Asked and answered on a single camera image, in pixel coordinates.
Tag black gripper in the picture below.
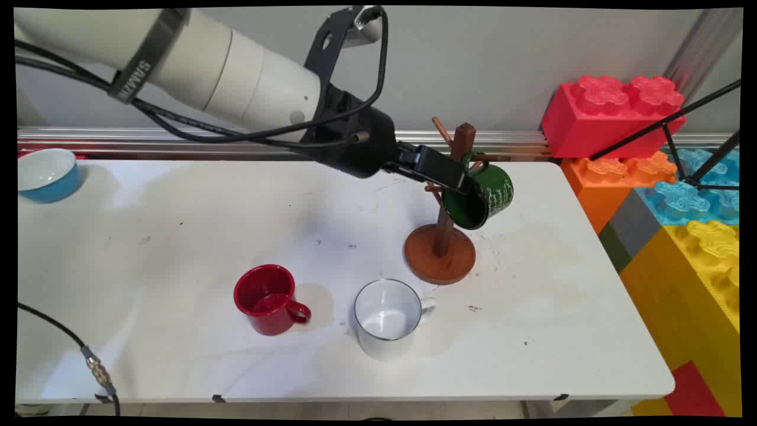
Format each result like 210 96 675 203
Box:
303 83 475 197

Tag green enamel mug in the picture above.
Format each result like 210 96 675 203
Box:
441 151 515 231

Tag wooden mug tree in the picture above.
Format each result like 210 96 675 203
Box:
404 117 515 286

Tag white enamel mug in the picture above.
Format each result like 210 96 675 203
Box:
354 279 437 362

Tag giant orange toy brick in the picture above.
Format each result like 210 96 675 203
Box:
560 151 678 235

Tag giant red toy brick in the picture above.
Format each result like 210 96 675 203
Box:
540 75 688 160

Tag giant dark green toy brick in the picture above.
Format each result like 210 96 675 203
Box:
597 222 634 275

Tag giant grey toy brick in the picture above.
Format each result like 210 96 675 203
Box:
608 188 664 259

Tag red enamel mug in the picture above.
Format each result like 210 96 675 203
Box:
233 264 312 337

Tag black tripod legs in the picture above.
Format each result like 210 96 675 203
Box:
590 79 743 191

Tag giant light blue toy brick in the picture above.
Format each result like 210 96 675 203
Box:
636 148 740 226

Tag giant yellow toy brick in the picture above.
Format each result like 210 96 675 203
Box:
619 220 743 418

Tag flat red toy brick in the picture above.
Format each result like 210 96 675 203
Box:
664 361 727 418

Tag blue bowl white inside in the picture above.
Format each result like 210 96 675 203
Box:
18 148 82 204

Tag black camera cable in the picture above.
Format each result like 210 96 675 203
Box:
13 7 390 144

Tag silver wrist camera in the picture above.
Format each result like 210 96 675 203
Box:
343 6 385 49

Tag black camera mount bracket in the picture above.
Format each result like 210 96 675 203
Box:
304 7 363 91

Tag aluminium post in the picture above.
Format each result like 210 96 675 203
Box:
662 8 743 107

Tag black velcro strap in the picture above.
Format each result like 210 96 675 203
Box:
109 8 191 105

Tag aluminium rail behind table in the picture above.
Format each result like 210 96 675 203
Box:
17 126 740 162

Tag black cable with metal connector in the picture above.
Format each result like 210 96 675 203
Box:
17 302 122 417

